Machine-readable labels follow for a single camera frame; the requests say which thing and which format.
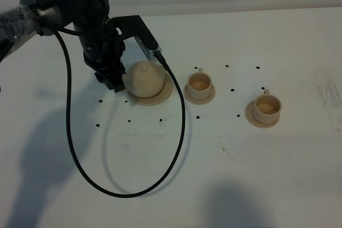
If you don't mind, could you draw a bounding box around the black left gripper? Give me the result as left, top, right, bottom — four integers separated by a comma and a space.
79, 21, 125, 92

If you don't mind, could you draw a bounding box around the beige ceramic teapot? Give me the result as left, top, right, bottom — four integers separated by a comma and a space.
122, 61, 165, 98

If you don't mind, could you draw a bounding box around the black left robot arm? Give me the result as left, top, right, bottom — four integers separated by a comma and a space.
1, 0, 125, 92

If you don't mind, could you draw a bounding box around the beige round teapot saucer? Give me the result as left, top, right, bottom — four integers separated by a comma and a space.
127, 76, 173, 106

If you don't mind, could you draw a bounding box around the beige saucer near teapot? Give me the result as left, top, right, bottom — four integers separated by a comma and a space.
183, 84, 216, 105

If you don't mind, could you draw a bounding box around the beige teacup near teapot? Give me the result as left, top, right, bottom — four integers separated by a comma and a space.
187, 68, 212, 101

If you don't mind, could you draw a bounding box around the beige saucer far right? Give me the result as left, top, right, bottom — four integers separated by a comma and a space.
245, 101, 280, 129

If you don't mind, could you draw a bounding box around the beige teacup far right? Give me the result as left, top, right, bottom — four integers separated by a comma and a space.
252, 89, 282, 124

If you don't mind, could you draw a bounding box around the black braided camera cable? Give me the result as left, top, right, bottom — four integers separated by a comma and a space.
37, 15, 186, 197

